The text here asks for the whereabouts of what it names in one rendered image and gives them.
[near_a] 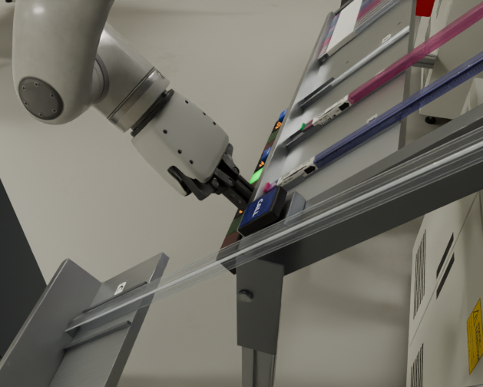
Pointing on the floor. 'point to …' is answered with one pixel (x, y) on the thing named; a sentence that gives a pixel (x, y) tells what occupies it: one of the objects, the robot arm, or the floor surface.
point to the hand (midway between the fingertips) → (240, 193)
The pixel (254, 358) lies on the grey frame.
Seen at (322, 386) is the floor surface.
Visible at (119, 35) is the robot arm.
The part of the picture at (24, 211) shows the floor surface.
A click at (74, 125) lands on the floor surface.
